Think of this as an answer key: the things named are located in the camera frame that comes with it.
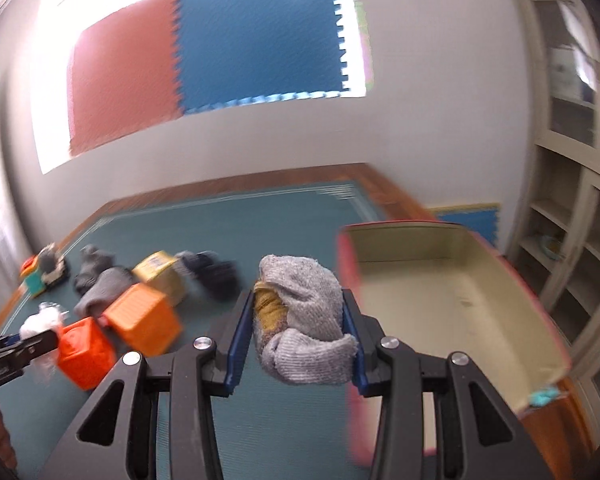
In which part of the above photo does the red-orange number cube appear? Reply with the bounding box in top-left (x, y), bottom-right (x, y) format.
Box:
top-left (57, 318), bottom-right (116, 391)

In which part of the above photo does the teal binder clip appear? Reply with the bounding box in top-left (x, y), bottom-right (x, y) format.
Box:
top-left (529, 386), bottom-right (562, 408)

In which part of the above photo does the pink tin box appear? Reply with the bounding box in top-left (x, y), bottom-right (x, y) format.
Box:
top-left (336, 219), bottom-right (574, 466)

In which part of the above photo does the black knitted sock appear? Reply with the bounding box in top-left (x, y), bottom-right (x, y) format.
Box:
top-left (174, 250), bottom-right (242, 301)

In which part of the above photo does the yellow medicine box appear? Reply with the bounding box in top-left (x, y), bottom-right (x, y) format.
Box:
top-left (132, 250), bottom-right (186, 307)

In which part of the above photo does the blue foam wall mat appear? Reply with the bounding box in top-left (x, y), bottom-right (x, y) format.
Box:
top-left (176, 0), bottom-right (348, 114)

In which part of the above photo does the white black toy truck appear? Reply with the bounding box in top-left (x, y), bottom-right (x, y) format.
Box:
top-left (38, 243), bottom-right (69, 288)

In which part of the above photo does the red foam wall mat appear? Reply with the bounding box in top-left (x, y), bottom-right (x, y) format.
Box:
top-left (67, 0), bottom-right (184, 156)

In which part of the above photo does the yellow-orange toy cube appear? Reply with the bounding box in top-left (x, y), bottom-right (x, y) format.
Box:
top-left (102, 283), bottom-right (183, 356)

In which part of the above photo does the grey yellow sock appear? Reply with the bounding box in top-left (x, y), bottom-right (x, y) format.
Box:
top-left (252, 255), bottom-right (358, 386)

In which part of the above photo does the blue floor foam mat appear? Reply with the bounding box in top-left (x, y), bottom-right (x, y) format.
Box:
top-left (429, 203), bottom-right (501, 247)

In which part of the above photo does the dark grey sock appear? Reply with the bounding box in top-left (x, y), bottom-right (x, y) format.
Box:
top-left (73, 244), bottom-right (114, 296)

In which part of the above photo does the light grey knit glove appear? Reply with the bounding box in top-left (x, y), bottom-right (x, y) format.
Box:
top-left (73, 266), bottom-right (135, 318)

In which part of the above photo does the teal orange toy block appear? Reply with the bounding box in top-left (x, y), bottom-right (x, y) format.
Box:
top-left (20, 256), bottom-right (46, 297)

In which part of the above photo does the beige glass door cabinet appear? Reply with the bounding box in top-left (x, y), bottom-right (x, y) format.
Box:
top-left (507, 0), bottom-right (600, 444)

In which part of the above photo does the white fluffy ball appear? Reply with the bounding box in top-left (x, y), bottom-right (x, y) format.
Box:
top-left (19, 302), bottom-right (67, 382)

